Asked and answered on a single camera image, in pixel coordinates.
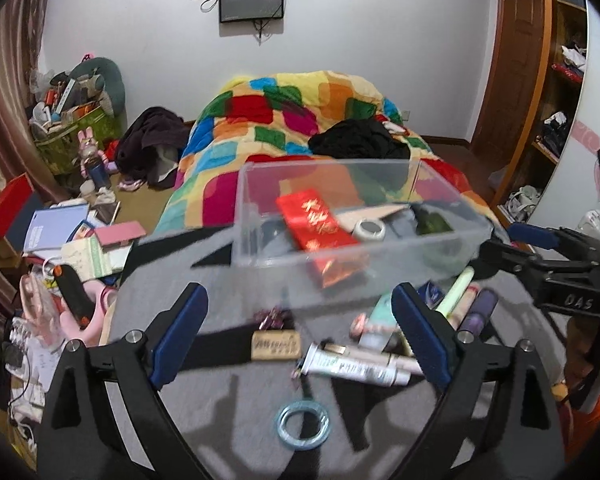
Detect white ointment tube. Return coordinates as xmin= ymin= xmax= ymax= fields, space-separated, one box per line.
xmin=300 ymin=344 xmax=412 ymax=387

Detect black garment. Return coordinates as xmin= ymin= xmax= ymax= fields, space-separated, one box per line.
xmin=308 ymin=119 xmax=411 ymax=161

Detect colourful patchwork blanket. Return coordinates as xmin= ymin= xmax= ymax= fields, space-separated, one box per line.
xmin=152 ymin=70 xmax=496 ymax=241

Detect light blue ring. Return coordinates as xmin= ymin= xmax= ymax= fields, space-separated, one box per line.
xmin=275 ymin=401 xmax=331 ymax=447

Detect mint green bottle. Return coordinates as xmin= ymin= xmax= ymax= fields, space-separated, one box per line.
xmin=360 ymin=294 xmax=406 ymax=346

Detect green and white book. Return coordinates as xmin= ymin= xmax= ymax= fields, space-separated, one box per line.
xmin=55 ymin=237 xmax=112 ymax=281

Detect purple binder clips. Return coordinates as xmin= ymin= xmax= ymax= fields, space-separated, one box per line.
xmin=254 ymin=308 xmax=292 ymax=331

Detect white wardrobe panel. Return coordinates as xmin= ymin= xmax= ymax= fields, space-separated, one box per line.
xmin=525 ymin=10 xmax=600 ymax=233

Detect red box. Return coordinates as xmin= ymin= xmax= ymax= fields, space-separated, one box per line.
xmin=0 ymin=174 xmax=35 ymax=242

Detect dark green jar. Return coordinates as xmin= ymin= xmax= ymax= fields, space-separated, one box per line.
xmin=411 ymin=203 xmax=456 ymax=237

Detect small black monitor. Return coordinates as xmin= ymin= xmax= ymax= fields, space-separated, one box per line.
xmin=219 ymin=0 xmax=286 ymax=23

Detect blue bottle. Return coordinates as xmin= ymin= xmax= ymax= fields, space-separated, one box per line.
xmin=87 ymin=160 xmax=112 ymax=189

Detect wooden door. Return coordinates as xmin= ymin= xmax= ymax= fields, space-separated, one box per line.
xmin=472 ymin=0 xmax=550 ymax=153

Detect pink flat box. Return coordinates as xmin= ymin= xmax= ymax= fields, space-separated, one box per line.
xmin=95 ymin=223 xmax=147 ymax=252

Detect brown striped curtain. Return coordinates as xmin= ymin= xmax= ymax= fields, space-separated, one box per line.
xmin=0 ymin=0 xmax=66 ymax=206

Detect white paper sheets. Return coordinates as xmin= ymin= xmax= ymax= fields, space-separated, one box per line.
xmin=7 ymin=330 xmax=48 ymax=413

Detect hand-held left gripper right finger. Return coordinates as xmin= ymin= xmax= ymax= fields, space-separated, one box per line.
xmin=391 ymin=282 xmax=566 ymax=480

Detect dark purple garment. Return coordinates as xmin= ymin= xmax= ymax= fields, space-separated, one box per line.
xmin=115 ymin=106 xmax=191 ymax=191

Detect light green tube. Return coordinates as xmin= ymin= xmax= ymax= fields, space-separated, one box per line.
xmin=434 ymin=266 xmax=476 ymax=317

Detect grey patterned tablecloth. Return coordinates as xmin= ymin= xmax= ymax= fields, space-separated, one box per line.
xmin=100 ymin=230 xmax=566 ymax=480

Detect black tool with orange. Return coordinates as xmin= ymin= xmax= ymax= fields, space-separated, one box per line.
xmin=50 ymin=264 xmax=95 ymax=331

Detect purple tube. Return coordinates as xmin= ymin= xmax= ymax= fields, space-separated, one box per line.
xmin=459 ymin=289 xmax=499 ymax=333

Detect white shoes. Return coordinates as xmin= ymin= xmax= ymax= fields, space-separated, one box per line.
xmin=500 ymin=185 xmax=544 ymax=221

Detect grey-green neck pillow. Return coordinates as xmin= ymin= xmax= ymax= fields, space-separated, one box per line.
xmin=67 ymin=57 xmax=127 ymax=111

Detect white tape roll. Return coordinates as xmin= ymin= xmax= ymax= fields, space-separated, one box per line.
xmin=352 ymin=218 xmax=387 ymax=242

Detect wooden shelf unit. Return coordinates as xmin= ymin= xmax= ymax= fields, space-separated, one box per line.
xmin=490 ymin=0 xmax=591 ymax=221

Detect tan paper piece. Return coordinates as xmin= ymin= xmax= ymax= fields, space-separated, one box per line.
xmin=337 ymin=203 xmax=411 ymax=233

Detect pink bunny toy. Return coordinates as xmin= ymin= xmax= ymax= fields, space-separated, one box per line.
xmin=77 ymin=129 xmax=107 ymax=171

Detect red envelope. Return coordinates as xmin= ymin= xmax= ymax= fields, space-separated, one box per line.
xmin=275 ymin=188 xmax=371 ymax=288

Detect green bag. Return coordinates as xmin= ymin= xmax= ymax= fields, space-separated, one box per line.
xmin=32 ymin=104 xmax=123 ymax=176

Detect small blue box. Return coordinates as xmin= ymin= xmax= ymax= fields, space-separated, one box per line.
xmin=419 ymin=282 xmax=448 ymax=309

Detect blue notebook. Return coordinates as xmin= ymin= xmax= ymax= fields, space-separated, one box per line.
xmin=24 ymin=203 xmax=90 ymax=253

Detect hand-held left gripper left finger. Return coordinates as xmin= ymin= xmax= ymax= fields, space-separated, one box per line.
xmin=39 ymin=282 xmax=210 ymax=480

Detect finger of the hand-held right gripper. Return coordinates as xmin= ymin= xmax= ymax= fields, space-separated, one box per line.
xmin=472 ymin=240 xmax=551 ymax=291
xmin=508 ymin=223 xmax=600 ymax=271

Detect pink tube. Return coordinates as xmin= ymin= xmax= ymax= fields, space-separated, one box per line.
xmin=450 ymin=285 xmax=482 ymax=331

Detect rose gold hand mirror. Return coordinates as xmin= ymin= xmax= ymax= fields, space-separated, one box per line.
xmin=20 ymin=275 xmax=63 ymax=352

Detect pink curved holder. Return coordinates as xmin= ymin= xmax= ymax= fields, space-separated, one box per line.
xmin=62 ymin=280 xmax=110 ymax=346

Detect clear plastic box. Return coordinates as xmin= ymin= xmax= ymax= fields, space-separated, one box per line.
xmin=231 ymin=158 xmax=496 ymax=311

